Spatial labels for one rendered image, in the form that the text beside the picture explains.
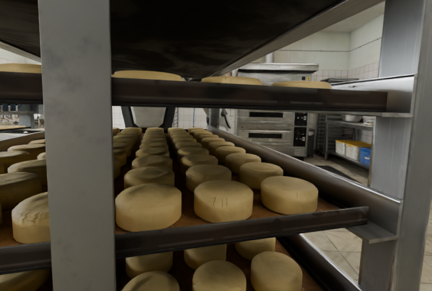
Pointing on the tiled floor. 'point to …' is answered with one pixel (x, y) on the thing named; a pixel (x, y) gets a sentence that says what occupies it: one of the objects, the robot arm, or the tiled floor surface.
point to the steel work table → (354, 138)
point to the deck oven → (283, 130)
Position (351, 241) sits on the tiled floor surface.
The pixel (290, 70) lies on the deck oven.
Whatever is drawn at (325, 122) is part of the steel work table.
